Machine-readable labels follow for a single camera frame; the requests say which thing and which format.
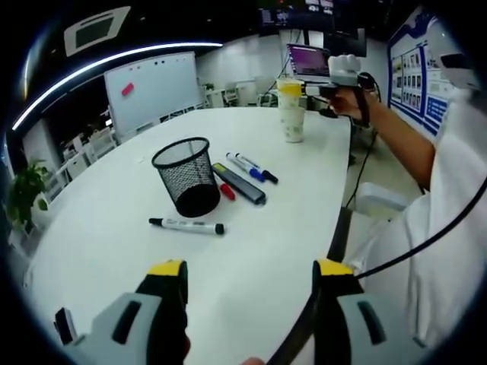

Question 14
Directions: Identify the black mesh pen holder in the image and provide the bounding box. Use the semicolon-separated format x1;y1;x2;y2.
151;136;222;218

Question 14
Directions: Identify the red cap whiteboard marker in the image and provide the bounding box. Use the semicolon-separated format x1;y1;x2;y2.
219;182;237;202

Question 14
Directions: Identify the black wrist strap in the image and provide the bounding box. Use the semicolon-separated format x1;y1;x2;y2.
355;90;372;129

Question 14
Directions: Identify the black cap whiteboard marker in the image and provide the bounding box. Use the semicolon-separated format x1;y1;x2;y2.
234;151;279;185
148;217;225;236

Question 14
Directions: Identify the row of small whiteboard magnets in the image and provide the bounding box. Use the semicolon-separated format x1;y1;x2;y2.
127;57;187;73

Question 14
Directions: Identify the group of white office chairs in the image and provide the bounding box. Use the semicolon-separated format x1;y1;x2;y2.
203;75;281;110
55;125;119;179

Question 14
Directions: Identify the person's right hand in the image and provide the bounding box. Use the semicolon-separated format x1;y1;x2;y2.
327;87;372;122

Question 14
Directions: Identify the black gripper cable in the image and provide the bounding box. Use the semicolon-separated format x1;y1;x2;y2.
342;129;380;208

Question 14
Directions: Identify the tall white cabinet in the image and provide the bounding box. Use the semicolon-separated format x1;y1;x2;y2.
21;117;53;168

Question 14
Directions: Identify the green potted plant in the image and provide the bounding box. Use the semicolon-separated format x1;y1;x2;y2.
7;159;53;229

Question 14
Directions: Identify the black chest device cable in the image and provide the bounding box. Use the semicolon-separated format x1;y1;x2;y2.
357;178;484;278

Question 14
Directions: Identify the dark switched-off monitor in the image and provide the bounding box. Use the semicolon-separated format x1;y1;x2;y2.
323;26;367;58

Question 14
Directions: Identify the white rolling whiteboard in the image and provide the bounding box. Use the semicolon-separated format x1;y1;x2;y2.
103;51;205;136

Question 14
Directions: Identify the blue cap whiteboard marker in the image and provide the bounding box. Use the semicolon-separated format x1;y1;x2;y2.
225;151;266;180

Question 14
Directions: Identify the laptop with purple screen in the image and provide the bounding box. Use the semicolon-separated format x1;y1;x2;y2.
285;43;332;83

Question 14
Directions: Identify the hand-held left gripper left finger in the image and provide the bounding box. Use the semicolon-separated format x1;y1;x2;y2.
78;259;190;365

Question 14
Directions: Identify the white ceiling air vent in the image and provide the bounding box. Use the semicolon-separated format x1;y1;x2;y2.
63;5;132;57

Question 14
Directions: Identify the white chair armrest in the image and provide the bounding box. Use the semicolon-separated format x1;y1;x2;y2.
357;182;408;214

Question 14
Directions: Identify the blue white wall display board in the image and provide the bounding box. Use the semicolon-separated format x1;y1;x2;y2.
387;5;454;136

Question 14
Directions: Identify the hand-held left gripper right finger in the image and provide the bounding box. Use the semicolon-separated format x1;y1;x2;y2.
312;259;431;365

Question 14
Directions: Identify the curved ceiling light strip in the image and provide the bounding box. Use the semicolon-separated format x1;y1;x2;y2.
11;41;224;131

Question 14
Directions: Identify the large wall monitor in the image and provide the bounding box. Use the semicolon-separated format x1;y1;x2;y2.
258;0;336;28

